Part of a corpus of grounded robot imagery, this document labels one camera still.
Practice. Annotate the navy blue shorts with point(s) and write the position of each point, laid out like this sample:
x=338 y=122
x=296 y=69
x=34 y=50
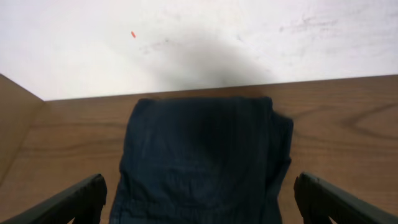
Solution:
x=203 y=160

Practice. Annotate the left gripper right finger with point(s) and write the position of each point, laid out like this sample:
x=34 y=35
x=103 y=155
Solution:
x=321 y=202

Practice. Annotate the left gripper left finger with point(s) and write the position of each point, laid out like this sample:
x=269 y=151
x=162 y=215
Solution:
x=80 y=203

